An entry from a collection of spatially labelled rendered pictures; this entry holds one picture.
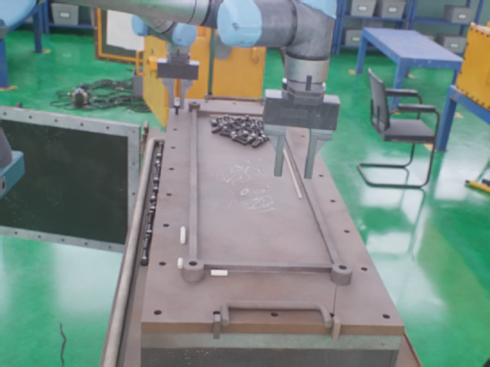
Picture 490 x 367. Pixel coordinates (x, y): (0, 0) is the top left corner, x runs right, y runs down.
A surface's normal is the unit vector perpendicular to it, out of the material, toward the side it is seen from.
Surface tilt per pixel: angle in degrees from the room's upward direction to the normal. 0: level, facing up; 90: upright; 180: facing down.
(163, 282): 0
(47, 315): 0
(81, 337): 0
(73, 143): 90
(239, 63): 90
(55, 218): 90
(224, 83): 90
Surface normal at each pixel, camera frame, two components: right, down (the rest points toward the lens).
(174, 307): 0.09, -0.90
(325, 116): -0.02, 0.42
